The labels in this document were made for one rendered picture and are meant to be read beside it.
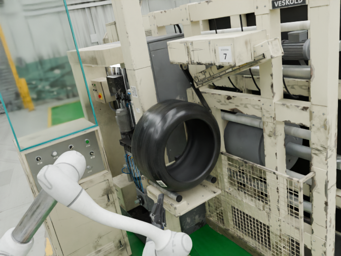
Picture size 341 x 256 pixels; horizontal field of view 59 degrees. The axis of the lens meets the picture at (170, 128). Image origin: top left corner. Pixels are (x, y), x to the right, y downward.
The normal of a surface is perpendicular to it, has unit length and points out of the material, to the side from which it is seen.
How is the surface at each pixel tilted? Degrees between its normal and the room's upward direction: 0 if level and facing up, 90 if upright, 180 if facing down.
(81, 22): 90
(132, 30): 90
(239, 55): 90
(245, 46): 90
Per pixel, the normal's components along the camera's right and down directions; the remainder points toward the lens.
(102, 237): 0.55, 0.19
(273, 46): 0.47, -0.11
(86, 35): 0.36, 0.26
